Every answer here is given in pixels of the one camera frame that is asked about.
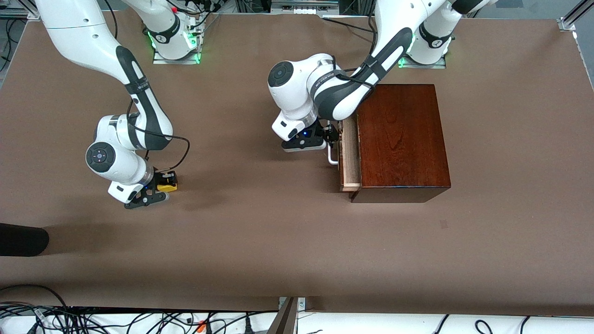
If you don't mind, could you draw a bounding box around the wooden drawer with white handle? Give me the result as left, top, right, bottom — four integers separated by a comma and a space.
327, 116, 362, 193

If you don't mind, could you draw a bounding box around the dark wooden cabinet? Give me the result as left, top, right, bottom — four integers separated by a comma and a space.
349, 84, 452, 203

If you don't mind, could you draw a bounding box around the black rounded object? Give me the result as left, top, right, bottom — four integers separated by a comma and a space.
0, 223, 50, 257

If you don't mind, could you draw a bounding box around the dark grey metal beam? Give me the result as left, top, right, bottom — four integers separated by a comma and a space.
267, 297, 298, 334

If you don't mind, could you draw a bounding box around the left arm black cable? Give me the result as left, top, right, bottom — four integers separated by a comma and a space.
330, 14, 377, 90

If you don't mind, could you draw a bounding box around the black cable on table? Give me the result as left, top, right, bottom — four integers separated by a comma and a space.
322, 17, 374, 34

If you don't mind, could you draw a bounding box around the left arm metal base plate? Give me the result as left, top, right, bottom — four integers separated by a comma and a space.
397, 55, 447, 70

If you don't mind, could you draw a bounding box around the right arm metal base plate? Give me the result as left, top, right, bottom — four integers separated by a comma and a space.
152, 46, 202, 65

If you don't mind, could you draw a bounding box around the metal frame with white sockets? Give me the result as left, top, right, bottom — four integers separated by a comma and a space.
271, 0, 340, 17

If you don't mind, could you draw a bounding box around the black looped cable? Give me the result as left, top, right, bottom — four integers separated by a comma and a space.
0, 284, 70, 309

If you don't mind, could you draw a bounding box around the black cable tangle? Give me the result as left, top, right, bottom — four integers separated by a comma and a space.
0, 304, 279, 334

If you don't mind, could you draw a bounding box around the silver corner bracket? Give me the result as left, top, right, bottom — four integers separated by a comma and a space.
278, 297, 307, 312

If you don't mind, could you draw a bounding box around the aluminium profile rail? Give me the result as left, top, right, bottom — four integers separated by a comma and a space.
0, 8, 40, 21
557, 0, 594, 32

